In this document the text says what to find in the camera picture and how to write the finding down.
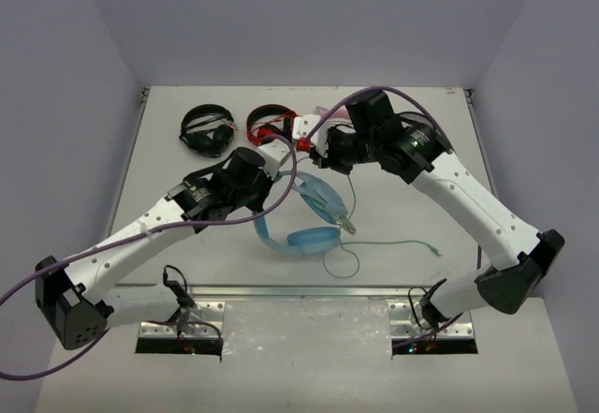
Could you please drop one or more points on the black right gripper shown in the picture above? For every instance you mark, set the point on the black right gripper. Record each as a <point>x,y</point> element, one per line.
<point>329,162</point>

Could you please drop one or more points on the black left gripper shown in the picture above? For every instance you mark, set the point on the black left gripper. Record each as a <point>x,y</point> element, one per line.
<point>261,193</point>

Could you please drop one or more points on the light blue headphones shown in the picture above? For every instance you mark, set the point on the light blue headphones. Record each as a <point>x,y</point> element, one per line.
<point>313,223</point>

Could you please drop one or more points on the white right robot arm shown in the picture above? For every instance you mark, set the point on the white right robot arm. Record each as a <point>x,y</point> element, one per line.
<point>385,125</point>

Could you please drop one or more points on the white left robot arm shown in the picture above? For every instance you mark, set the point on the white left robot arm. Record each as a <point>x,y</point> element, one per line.
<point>86,298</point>

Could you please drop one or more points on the pink blue cat-ear headphones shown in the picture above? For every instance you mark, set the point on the pink blue cat-ear headphones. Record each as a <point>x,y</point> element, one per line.
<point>340,113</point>

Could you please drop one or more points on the red black headphones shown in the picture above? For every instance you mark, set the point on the red black headphones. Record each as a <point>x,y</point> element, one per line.
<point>269,119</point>

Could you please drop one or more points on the white black headphones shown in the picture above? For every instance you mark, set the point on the white black headphones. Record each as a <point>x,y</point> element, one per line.
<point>417,125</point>

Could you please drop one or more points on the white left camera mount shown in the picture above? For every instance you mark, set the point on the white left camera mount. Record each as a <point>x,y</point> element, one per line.
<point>274,155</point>

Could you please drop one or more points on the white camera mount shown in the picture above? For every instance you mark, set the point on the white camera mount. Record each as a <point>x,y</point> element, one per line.
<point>274,155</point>
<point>309,135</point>

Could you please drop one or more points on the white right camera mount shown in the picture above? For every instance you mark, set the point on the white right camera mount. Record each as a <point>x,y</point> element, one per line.
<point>309,135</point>

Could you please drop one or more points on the left metal mounting bracket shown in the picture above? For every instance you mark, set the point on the left metal mounting bracket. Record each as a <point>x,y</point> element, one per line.
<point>207,316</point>

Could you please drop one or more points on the metal mounting bracket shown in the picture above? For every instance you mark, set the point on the metal mounting bracket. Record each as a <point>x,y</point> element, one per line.
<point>207,316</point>
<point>403,327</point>

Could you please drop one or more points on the aluminium table rail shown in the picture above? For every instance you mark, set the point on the aluminium table rail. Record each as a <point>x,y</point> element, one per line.
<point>295,292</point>

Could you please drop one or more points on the right metal mounting bracket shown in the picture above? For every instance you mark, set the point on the right metal mounting bracket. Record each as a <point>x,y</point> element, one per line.
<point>403,327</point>

